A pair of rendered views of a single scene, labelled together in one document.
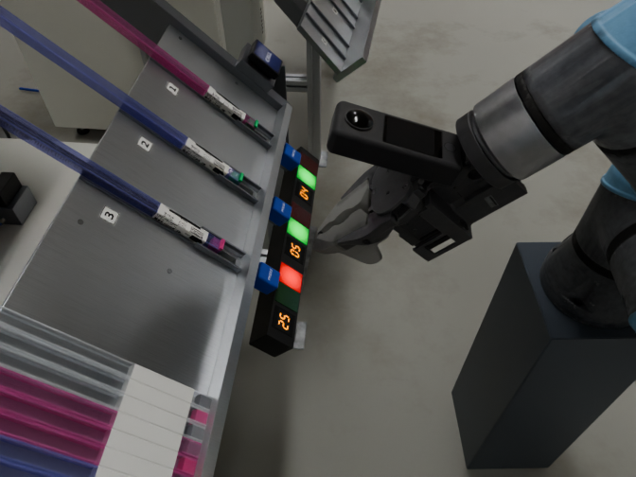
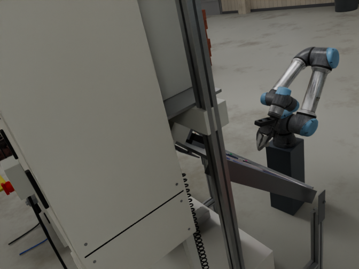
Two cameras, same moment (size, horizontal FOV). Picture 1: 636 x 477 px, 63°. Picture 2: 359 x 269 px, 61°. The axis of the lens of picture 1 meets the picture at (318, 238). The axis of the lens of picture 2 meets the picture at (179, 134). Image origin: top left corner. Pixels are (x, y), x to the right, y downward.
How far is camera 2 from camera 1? 1.36 m
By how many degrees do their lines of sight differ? 35
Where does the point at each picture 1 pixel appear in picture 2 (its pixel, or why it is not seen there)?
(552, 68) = (277, 100)
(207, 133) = not seen: hidden behind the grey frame
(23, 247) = (195, 206)
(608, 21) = (279, 92)
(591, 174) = (237, 142)
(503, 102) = (274, 107)
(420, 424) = (274, 217)
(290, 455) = not seen: hidden behind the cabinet
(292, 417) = not seen: hidden behind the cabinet
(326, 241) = (262, 145)
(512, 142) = (279, 111)
